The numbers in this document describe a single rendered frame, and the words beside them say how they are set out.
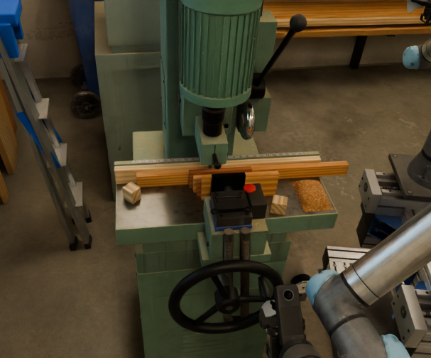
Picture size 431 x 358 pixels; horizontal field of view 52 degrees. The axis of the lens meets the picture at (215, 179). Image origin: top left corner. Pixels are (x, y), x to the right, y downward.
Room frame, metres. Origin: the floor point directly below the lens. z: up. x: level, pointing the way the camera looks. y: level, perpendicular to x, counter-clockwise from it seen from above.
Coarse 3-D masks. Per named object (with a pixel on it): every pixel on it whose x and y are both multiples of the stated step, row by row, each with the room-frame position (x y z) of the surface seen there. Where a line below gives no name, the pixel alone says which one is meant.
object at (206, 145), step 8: (200, 120) 1.02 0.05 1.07; (200, 128) 0.98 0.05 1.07; (200, 136) 0.94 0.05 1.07; (208, 136) 0.94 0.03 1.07; (216, 136) 0.95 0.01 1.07; (224, 136) 0.95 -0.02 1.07; (200, 144) 0.93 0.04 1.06; (208, 144) 0.91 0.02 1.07; (216, 144) 0.92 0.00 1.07; (224, 144) 0.92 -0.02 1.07; (200, 152) 0.92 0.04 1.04; (208, 152) 0.91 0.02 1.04; (216, 152) 0.92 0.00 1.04; (224, 152) 0.92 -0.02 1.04; (200, 160) 0.91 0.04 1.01; (208, 160) 0.91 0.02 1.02; (224, 160) 0.92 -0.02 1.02
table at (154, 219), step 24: (120, 192) 0.89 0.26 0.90; (144, 192) 0.89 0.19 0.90; (168, 192) 0.90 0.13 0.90; (192, 192) 0.91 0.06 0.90; (288, 192) 0.94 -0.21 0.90; (120, 216) 0.80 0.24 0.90; (144, 216) 0.80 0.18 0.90; (168, 216) 0.81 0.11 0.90; (192, 216) 0.82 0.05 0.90; (288, 216) 0.85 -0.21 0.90; (312, 216) 0.86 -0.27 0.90; (336, 216) 0.87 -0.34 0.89; (120, 240) 0.75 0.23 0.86; (144, 240) 0.76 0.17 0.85; (168, 240) 0.78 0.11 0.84
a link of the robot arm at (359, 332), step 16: (352, 320) 0.42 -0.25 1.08; (368, 320) 0.43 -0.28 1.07; (336, 336) 0.41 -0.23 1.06; (352, 336) 0.40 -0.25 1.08; (368, 336) 0.40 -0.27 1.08; (384, 336) 0.40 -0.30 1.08; (352, 352) 0.37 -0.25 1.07; (368, 352) 0.37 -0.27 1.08; (384, 352) 0.37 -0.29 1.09; (400, 352) 0.37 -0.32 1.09
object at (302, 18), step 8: (296, 16) 0.88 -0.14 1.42; (304, 16) 0.88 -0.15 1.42; (296, 24) 0.87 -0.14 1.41; (304, 24) 0.87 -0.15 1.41; (288, 32) 0.91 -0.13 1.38; (288, 40) 0.92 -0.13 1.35; (280, 48) 0.95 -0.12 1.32; (272, 56) 0.99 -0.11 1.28; (272, 64) 1.00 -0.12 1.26; (264, 72) 1.04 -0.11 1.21; (256, 80) 1.09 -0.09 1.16; (264, 80) 1.13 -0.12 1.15; (256, 88) 1.10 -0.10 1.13; (264, 88) 1.11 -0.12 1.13; (256, 96) 1.10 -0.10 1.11
